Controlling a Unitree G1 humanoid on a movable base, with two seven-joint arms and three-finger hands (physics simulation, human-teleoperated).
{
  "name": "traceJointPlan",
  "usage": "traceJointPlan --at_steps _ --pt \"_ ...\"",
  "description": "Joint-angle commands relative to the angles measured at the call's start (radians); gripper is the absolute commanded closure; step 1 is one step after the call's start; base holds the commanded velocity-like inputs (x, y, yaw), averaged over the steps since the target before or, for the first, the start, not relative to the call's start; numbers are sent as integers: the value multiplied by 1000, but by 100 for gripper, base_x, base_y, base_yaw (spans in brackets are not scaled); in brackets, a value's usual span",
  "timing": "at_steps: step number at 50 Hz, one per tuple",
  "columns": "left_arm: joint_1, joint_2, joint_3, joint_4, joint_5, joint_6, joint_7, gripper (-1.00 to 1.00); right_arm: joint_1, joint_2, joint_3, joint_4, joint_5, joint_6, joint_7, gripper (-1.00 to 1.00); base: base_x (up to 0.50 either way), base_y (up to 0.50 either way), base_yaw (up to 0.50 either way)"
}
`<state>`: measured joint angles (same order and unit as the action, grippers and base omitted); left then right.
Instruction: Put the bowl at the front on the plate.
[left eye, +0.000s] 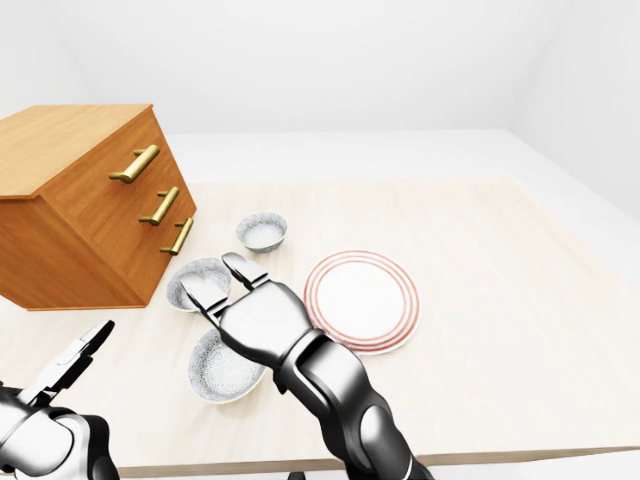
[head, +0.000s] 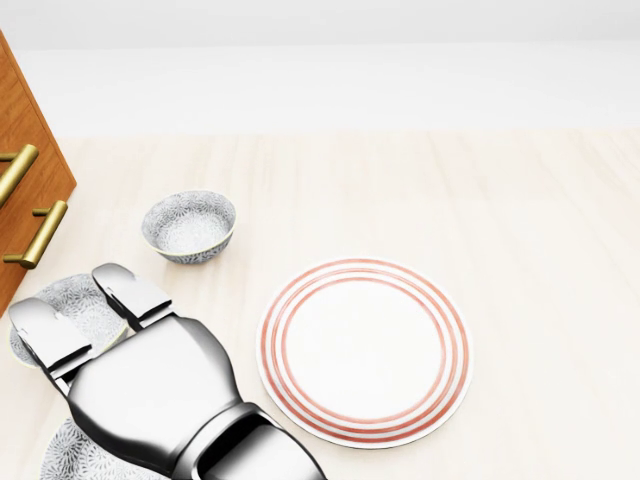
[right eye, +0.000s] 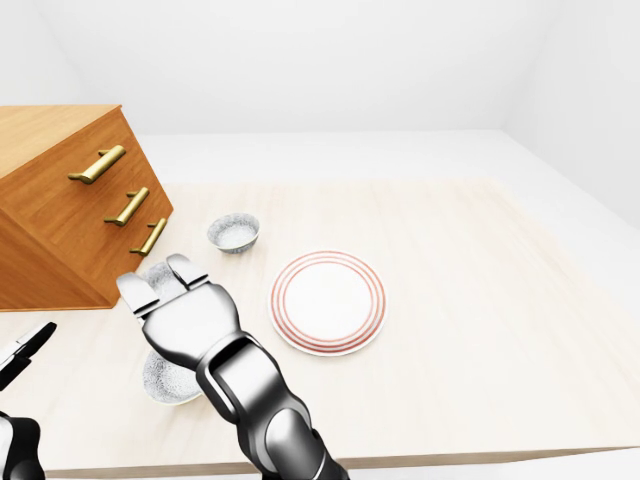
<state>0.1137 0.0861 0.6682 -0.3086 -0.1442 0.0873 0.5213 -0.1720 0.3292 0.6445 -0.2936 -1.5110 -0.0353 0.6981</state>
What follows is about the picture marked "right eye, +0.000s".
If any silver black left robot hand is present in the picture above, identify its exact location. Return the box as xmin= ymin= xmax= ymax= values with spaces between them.
xmin=0 ymin=321 xmax=58 ymax=393

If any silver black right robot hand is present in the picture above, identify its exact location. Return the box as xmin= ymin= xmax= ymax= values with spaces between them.
xmin=115 ymin=253 xmax=246 ymax=372

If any patterned grey bowl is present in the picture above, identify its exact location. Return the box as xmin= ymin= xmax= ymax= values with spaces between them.
xmin=141 ymin=260 xmax=183 ymax=302
xmin=206 ymin=212 xmax=262 ymax=255
xmin=142 ymin=349 xmax=204 ymax=408

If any white plate with red rings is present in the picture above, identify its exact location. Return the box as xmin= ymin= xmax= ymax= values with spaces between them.
xmin=270 ymin=249 xmax=388 ymax=357

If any wooden cabinet drawer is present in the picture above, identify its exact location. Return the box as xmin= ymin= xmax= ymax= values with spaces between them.
xmin=0 ymin=106 xmax=141 ymax=231
xmin=21 ymin=139 xmax=158 ymax=269
xmin=66 ymin=173 xmax=175 ymax=308

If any wooden cabinet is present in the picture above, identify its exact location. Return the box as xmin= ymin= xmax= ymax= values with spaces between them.
xmin=0 ymin=104 xmax=175 ymax=313

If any brass drawer handle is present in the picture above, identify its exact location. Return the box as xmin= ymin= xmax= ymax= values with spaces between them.
xmin=103 ymin=186 xmax=151 ymax=228
xmin=67 ymin=144 xmax=127 ymax=186
xmin=129 ymin=217 xmax=169 ymax=258

